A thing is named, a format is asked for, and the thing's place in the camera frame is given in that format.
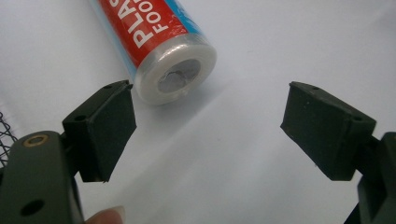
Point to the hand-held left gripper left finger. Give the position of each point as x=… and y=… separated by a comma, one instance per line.
x=102, y=130

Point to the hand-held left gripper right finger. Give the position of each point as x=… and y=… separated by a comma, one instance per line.
x=323, y=130

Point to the red-labelled plastic wrap roll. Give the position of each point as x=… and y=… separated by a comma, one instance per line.
x=162, y=46

